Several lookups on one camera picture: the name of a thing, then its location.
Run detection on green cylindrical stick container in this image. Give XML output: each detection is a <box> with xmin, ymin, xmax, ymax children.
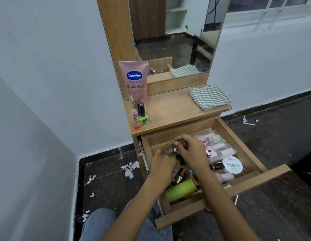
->
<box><xmin>165</xmin><ymin>178</ymin><xmax>198</xmax><ymax>204</ymax></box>

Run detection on metal drawer rail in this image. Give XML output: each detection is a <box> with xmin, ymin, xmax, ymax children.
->
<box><xmin>138</xmin><ymin>137</ymin><xmax>150</xmax><ymax>173</ymax></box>

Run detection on torn white paper pile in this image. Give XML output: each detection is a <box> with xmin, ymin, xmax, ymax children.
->
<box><xmin>120</xmin><ymin>161</ymin><xmax>140</xmax><ymax>180</ymax></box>

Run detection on person's grey jeans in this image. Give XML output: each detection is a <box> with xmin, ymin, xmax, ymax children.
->
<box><xmin>79</xmin><ymin>207</ymin><xmax>174</xmax><ymax>241</ymax></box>

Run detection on gold nail polish bottle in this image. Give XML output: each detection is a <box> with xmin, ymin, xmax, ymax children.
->
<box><xmin>162</xmin><ymin>144</ymin><xmax>177</xmax><ymax>155</ymax></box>

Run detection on white barred window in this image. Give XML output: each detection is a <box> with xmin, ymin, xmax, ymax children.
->
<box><xmin>224</xmin><ymin>0</ymin><xmax>311</xmax><ymax>28</ymax></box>

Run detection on green checked cloth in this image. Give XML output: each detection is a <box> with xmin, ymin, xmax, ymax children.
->
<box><xmin>188</xmin><ymin>84</ymin><xmax>232</xmax><ymax>111</ymax></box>

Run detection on pink Vaseline lotion tube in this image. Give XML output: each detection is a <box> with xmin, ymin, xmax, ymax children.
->
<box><xmin>118</xmin><ymin>60</ymin><xmax>148</xmax><ymax>108</ymax></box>

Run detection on wooden dressing table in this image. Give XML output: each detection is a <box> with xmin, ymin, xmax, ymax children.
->
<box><xmin>96</xmin><ymin>0</ymin><xmax>232</xmax><ymax>178</ymax></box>

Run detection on clear box of mini bottles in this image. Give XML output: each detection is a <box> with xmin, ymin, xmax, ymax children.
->
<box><xmin>194</xmin><ymin>130</ymin><xmax>237</xmax><ymax>163</ymax></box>

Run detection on person's right hand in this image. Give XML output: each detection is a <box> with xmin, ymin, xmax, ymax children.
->
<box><xmin>174</xmin><ymin>134</ymin><xmax>211</xmax><ymax>175</ymax></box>

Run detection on person's left hand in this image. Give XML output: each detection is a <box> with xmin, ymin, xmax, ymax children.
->
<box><xmin>146</xmin><ymin>149</ymin><xmax>177</xmax><ymax>188</ymax></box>

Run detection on white round jar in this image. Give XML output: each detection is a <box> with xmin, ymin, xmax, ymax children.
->
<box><xmin>222</xmin><ymin>156</ymin><xmax>244</xmax><ymax>174</ymax></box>

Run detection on pink bottle with white cap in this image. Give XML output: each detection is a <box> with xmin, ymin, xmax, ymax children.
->
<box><xmin>214</xmin><ymin>172</ymin><xmax>235</xmax><ymax>184</ymax></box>

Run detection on person's left forearm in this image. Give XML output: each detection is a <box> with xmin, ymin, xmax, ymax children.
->
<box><xmin>101</xmin><ymin>178</ymin><xmax>171</xmax><ymax>241</ymax></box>

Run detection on wooden drawer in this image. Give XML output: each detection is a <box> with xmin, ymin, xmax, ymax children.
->
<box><xmin>138</xmin><ymin>117</ymin><xmax>291</xmax><ymax>230</ymax></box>

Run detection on person's right forearm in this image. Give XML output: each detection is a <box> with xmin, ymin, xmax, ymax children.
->
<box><xmin>195</xmin><ymin>168</ymin><xmax>261</xmax><ymax>241</ymax></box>

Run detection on dressing table mirror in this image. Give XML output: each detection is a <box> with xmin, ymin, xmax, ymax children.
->
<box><xmin>128</xmin><ymin>0</ymin><xmax>230</xmax><ymax>84</ymax></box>

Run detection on nude nail polish bottle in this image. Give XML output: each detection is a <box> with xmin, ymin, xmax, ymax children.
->
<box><xmin>174</xmin><ymin>168</ymin><xmax>187</xmax><ymax>185</ymax></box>

